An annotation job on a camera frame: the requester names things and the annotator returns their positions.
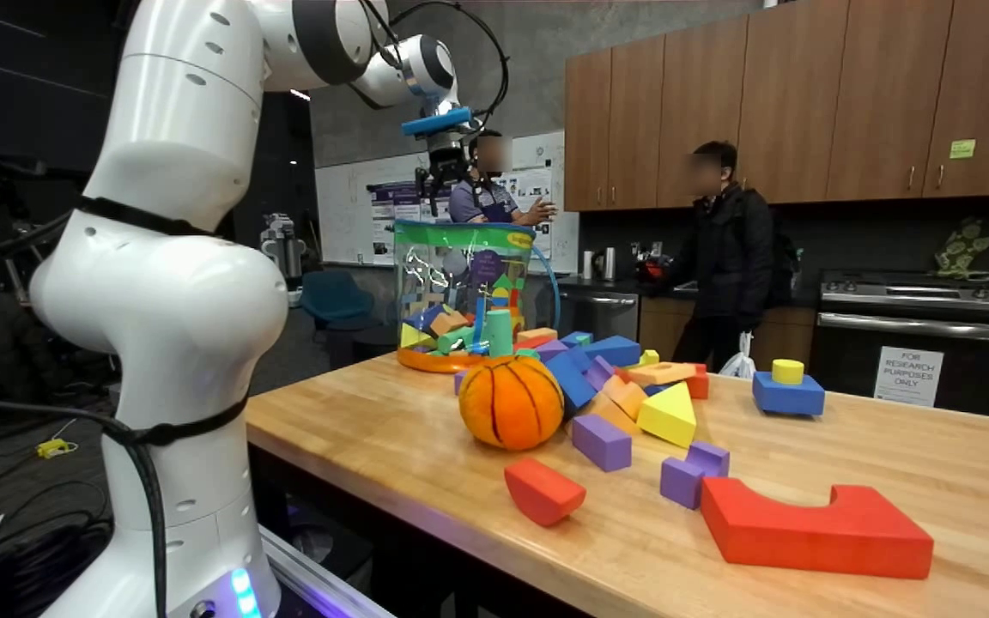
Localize tan flat foam block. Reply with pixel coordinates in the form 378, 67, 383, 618
619, 356, 703, 391

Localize stainless steel oven range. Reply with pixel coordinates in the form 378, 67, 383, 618
809, 267, 989, 422

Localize clear toy bag green rim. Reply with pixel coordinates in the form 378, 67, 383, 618
390, 218, 567, 377

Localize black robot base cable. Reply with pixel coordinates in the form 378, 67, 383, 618
0, 387, 251, 618

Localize teal chair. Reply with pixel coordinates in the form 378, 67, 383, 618
297, 264, 383, 336

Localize orange foam block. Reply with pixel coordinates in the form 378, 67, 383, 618
597, 376, 647, 429

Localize green plant decoration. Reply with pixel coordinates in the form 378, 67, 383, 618
929, 218, 989, 283

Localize green cylinder foam block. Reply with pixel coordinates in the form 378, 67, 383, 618
480, 303, 518, 360

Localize purple cuboid foam block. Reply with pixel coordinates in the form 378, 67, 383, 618
567, 408, 636, 474

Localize small yellow cylinder block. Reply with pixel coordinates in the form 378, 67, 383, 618
768, 355, 808, 387

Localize large red arch block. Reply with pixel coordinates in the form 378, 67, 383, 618
698, 474, 937, 581

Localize stainless steel dishwasher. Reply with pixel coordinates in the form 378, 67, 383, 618
558, 286, 646, 345

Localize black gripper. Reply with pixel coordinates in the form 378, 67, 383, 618
420, 133, 477, 224

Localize white paper sign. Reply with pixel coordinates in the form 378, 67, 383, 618
872, 340, 946, 408

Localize red wedge foam block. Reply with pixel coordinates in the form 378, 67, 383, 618
500, 454, 590, 530

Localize blue triangular foam block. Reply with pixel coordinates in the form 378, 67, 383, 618
539, 345, 619, 411

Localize blue flat foam block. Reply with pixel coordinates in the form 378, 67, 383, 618
576, 332, 646, 372

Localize salmon foam block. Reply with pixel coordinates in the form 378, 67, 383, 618
510, 324, 561, 355

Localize person in blue shirt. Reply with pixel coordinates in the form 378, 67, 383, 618
444, 129, 558, 231

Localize person in black jacket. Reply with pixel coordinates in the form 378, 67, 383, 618
662, 137, 778, 372

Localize yellow triangular foam block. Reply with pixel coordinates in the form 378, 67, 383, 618
636, 377, 700, 449

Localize orange plush basketball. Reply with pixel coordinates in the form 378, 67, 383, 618
454, 355, 567, 454

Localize yellow floor object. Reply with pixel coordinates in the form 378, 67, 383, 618
35, 437, 83, 465

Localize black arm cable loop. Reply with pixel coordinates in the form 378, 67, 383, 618
368, 0, 510, 120

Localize steel coffee appliance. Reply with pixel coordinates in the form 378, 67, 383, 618
256, 209, 313, 292

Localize wooden wall cabinets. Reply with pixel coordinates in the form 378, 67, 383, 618
558, 0, 989, 218

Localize purple stepped foam block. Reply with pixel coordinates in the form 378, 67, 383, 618
655, 440, 733, 511

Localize blue notched foam block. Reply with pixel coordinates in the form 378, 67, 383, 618
749, 367, 828, 422

